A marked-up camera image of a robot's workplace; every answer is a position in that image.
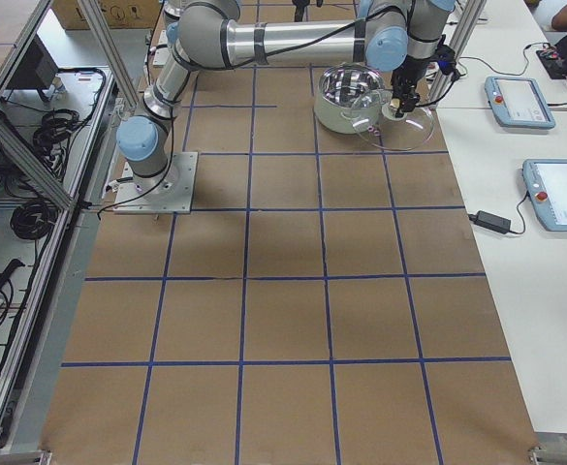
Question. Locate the far teach pendant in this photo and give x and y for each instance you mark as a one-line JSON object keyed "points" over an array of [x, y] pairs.
{"points": [[517, 102]]}

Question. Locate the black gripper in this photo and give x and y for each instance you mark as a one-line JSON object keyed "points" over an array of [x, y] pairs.
{"points": [[405, 73]]}

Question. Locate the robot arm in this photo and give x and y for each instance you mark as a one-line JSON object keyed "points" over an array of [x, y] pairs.
{"points": [[399, 37], [301, 6]]}

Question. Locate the teach pendant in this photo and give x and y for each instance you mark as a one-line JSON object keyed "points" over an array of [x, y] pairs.
{"points": [[517, 102], [546, 183]]}

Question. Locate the near teach pendant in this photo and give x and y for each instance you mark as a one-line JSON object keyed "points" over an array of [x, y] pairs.
{"points": [[546, 183]]}

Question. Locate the pale green steel pot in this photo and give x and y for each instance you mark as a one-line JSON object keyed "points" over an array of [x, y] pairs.
{"points": [[349, 98]]}

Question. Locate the black power adapter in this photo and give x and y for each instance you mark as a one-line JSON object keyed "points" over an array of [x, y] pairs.
{"points": [[491, 222]]}

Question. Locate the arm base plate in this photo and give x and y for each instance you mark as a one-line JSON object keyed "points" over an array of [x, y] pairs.
{"points": [[160, 52], [169, 192]]}

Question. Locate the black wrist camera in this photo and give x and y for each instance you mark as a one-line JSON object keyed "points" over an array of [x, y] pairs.
{"points": [[445, 57]]}

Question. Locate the cardboard box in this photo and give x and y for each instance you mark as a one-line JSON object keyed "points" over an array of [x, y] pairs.
{"points": [[119, 14]]}

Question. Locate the glass pot lid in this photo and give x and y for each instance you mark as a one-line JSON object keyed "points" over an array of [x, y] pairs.
{"points": [[399, 131]]}

